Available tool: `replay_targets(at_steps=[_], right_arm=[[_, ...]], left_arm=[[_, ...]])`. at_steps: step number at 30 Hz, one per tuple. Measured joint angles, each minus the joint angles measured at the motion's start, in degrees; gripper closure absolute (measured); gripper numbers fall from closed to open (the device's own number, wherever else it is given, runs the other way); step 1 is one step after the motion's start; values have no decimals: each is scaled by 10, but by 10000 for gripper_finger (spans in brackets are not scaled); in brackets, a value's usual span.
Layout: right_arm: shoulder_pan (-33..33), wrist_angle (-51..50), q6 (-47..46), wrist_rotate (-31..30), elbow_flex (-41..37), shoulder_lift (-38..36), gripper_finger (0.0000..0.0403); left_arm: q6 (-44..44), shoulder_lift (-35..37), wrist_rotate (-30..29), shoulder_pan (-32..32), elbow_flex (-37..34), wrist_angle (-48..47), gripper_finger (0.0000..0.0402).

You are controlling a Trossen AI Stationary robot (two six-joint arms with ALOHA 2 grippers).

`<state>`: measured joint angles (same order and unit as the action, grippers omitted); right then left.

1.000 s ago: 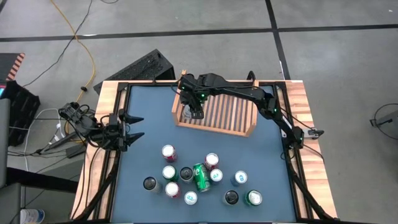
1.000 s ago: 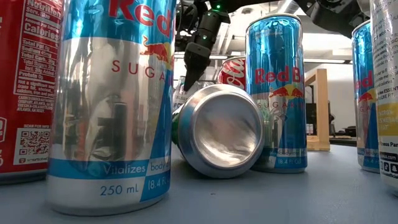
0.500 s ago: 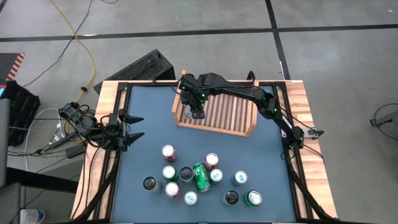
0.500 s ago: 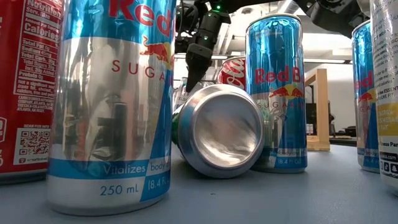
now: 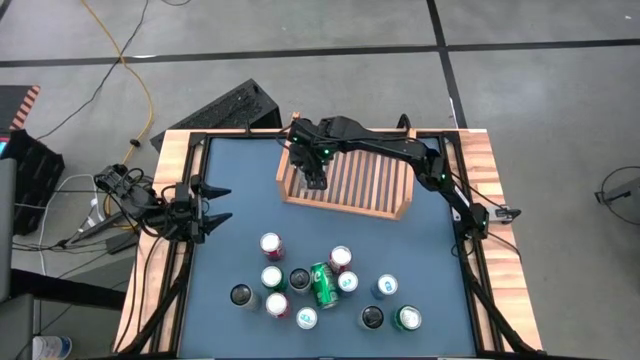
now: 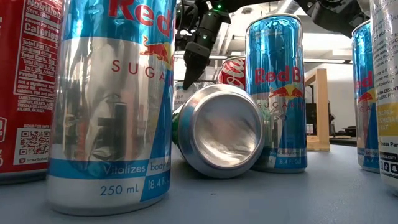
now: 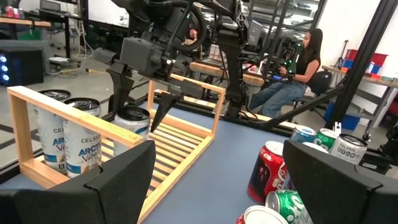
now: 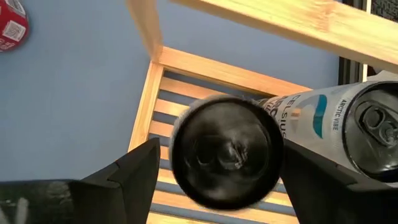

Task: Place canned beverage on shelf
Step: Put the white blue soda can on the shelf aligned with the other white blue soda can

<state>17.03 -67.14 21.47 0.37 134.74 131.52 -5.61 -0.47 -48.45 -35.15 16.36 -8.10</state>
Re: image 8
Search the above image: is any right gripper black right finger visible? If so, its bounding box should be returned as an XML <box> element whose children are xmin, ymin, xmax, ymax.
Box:
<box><xmin>280</xmin><ymin>139</ymin><xmax>398</xmax><ymax>224</ymax></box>

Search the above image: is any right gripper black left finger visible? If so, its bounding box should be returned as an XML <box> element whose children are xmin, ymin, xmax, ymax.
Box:
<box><xmin>68</xmin><ymin>138</ymin><xmax>161</xmax><ymax>224</ymax></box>

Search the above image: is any red Coca-Cola can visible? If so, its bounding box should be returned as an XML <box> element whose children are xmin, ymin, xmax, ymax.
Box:
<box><xmin>0</xmin><ymin>0</ymin><xmax>30</xmax><ymax>53</ymax></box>

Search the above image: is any wooden slatted shelf rack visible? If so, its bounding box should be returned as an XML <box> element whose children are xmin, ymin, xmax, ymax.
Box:
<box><xmin>126</xmin><ymin>0</ymin><xmax>398</xmax><ymax>224</ymax></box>

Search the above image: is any black perforated metal case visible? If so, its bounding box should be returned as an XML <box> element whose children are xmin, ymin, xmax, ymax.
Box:
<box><xmin>371</xmin><ymin>0</ymin><xmax>398</xmax><ymax>22</ymax></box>

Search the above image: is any black metal table frame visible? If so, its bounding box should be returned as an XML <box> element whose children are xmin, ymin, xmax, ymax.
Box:
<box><xmin>338</xmin><ymin>0</ymin><xmax>374</xmax><ymax>85</ymax></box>

